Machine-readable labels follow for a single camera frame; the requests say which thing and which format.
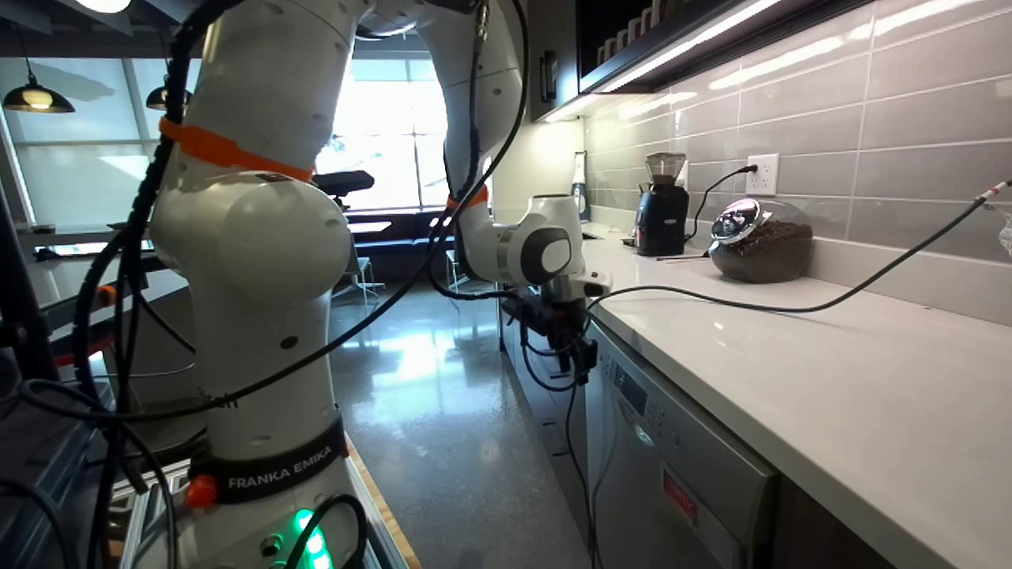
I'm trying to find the white wall outlet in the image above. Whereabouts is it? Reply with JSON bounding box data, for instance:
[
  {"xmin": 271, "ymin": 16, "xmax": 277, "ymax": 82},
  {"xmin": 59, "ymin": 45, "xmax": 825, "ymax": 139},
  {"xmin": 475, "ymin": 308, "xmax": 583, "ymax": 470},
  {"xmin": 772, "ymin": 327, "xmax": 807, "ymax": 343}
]
[{"xmin": 744, "ymin": 151, "xmax": 782, "ymax": 200}]

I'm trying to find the black grinder power cord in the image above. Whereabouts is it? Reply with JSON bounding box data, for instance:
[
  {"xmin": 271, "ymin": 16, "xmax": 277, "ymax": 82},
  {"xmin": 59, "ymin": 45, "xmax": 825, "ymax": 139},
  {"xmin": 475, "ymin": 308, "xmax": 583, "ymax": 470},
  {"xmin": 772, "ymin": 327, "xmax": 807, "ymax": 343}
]
[{"xmin": 683, "ymin": 161, "xmax": 762, "ymax": 252}]

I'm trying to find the stainless steel Bosch dishwasher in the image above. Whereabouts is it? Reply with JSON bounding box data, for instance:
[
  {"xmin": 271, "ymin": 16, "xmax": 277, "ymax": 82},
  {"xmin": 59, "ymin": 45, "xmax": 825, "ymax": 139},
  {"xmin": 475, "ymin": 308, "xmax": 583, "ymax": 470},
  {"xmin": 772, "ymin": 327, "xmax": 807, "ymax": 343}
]
[{"xmin": 583, "ymin": 323, "xmax": 784, "ymax": 569}]

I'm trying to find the red dirty magnet sign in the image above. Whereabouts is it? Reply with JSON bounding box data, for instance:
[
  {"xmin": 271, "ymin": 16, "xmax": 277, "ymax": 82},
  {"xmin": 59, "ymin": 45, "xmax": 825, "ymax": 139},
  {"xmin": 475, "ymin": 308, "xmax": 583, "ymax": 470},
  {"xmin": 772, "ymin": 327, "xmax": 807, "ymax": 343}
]
[{"xmin": 657, "ymin": 467, "xmax": 701, "ymax": 532}]

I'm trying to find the wide orange arm strap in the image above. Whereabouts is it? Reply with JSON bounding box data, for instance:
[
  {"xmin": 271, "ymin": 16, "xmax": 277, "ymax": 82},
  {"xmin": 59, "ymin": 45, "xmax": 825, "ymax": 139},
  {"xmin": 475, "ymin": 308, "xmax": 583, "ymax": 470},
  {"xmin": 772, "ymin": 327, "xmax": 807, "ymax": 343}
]
[{"xmin": 159, "ymin": 117, "xmax": 320, "ymax": 187}]

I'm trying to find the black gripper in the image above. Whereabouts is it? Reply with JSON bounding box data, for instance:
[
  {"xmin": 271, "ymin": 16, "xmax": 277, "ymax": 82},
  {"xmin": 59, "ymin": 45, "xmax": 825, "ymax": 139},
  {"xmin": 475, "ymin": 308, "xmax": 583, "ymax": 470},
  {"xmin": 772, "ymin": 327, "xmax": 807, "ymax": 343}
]
[{"xmin": 515, "ymin": 291, "xmax": 606, "ymax": 389}]

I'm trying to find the narrow orange arm strap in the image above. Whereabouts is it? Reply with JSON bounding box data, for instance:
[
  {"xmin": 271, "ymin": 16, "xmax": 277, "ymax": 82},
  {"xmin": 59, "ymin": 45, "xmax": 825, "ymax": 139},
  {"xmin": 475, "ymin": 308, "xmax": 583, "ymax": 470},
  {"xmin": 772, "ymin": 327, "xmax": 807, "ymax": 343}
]
[{"xmin": 444, "ymin": 179, "xmax": 492, "ymax": 216}]

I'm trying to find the black coffee grinder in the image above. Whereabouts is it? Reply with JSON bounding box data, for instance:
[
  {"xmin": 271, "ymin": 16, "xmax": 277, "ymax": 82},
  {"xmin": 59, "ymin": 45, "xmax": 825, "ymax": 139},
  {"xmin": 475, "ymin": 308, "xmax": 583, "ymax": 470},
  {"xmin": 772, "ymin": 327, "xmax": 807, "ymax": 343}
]
[{"xmin": 634, "ymin": 148, "xmax": 695, "ymax": 260}]

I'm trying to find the orange round knob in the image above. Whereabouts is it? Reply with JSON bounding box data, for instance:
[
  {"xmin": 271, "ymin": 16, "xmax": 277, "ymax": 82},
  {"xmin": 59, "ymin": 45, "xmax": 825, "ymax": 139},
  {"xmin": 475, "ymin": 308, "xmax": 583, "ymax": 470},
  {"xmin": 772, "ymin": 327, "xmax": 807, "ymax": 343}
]
[{"xmin": 179, "ymin": 470, "xmax": 222, "ymax": 515}]

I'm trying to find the small dark pendant lamp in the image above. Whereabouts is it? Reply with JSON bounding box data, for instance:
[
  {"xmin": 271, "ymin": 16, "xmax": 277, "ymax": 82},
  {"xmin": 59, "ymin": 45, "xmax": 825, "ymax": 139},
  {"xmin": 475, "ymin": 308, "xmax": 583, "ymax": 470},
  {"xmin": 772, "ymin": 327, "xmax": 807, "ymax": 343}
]
[{"xmin": 142, "ymin": 82, "xmax": 199, "ymax": 115}]

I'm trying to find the black corrugated cable conduit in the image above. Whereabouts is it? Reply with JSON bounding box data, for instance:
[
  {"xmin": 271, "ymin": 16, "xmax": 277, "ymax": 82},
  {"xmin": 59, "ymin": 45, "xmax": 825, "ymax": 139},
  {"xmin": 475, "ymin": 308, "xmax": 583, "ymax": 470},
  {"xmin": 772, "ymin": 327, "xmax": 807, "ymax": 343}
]
[{"xmin": 71, "ymin": 0, "xmax": 253, "ymax": 569}]

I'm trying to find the glass jar of coffee beans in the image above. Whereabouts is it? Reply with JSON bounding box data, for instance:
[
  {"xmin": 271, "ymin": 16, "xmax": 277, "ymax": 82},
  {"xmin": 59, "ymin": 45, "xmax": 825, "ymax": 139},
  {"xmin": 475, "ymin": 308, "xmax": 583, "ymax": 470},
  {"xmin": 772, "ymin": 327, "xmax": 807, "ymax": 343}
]
[{"xmin": 706, "ymin": 193, "xmax": 818, "ymax": 288}]

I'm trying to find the dark upper wall cabinet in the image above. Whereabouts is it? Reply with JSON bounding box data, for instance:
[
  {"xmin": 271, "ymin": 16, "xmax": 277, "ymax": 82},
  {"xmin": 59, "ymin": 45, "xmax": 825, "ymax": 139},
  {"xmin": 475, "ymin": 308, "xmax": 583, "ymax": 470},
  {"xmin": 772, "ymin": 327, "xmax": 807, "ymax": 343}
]
[{"xmin": 521, "ymin": 0, "xmax": 815, "ymax": 100}]

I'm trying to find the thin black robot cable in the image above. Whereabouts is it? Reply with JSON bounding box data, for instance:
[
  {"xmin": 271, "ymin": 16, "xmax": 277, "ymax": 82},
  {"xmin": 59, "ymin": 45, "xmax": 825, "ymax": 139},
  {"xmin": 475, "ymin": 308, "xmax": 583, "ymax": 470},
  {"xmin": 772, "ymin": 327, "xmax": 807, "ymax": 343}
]
[{"xmin": 19, "ymin": 0, "xmax": 533, "ymax": 428}]

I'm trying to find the plain brown cabinet front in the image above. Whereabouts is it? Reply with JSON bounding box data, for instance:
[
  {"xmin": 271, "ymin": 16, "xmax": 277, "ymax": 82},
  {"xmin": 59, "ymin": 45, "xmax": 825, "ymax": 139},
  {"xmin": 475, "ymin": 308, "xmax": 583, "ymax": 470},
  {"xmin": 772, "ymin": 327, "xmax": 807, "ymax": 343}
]
[{"xmin": 772, "ymin": 470, "xmax": 910, "ymax": 569}]

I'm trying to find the brown cabinet with recessed handles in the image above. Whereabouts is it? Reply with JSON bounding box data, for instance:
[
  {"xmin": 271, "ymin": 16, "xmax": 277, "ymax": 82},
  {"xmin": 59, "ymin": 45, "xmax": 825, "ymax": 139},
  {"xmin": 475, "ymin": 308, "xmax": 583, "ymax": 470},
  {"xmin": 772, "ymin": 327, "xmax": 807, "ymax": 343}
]
[{"xmin": 496, "ymin": 314, "xmax": 596, "ymax": 522}]

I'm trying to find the long background desk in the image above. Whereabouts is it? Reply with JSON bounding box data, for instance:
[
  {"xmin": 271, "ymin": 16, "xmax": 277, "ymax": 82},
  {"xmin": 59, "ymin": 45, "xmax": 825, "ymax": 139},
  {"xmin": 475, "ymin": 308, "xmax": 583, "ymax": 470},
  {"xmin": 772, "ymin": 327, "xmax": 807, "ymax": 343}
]
[{"xmin": 27, "ymin": 206, "xmax": 457, "ymax": 268}]

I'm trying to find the large dark pendant lamp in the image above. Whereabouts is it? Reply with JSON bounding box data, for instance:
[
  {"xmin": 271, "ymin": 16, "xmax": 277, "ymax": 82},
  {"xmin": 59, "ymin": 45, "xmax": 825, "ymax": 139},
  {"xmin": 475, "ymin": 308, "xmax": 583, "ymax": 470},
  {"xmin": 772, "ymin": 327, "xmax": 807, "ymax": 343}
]
[{"xmin": 0, "ymin": 59, "xmax": 78, "ymax": 117}]

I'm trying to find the long black cable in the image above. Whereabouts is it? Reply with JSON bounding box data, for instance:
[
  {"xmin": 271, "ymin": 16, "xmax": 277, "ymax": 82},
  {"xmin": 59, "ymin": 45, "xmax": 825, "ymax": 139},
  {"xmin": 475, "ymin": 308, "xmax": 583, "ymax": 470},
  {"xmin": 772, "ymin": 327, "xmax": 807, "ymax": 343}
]
[{"xmin": 583, "ymin": 174, "xmax": 1012, "ymax": 320}]

